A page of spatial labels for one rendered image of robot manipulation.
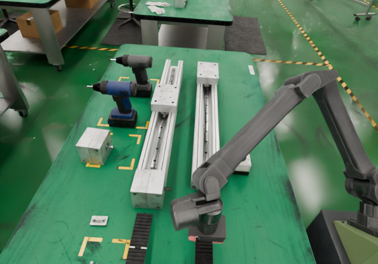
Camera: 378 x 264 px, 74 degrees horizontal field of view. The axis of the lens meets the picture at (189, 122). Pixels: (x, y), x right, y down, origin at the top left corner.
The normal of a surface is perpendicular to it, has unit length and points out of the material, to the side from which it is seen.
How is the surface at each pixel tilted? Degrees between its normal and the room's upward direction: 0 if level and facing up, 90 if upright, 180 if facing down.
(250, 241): 0
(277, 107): 45
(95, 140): 0
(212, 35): 90
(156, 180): 0
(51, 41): 90
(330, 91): 61
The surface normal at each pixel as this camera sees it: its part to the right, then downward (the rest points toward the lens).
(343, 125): 0.21, 0.00
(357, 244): -1.00, -0.06
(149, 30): -0.05, 0.66
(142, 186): 0.06, -0.75
